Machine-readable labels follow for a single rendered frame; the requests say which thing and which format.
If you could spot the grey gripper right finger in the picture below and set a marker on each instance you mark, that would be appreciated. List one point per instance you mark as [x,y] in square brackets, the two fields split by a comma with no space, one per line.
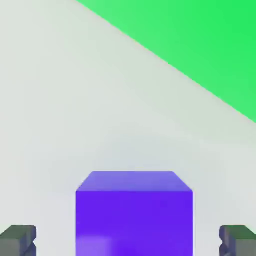
[240,241]

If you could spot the small purple cube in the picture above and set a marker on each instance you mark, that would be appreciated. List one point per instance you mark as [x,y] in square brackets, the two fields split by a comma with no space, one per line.
[134,220]

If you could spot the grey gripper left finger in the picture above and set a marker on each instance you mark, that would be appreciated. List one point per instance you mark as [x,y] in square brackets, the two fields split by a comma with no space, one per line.
[16,241]

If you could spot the large green box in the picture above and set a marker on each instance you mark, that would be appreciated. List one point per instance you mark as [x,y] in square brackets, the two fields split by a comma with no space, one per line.
[196,38]

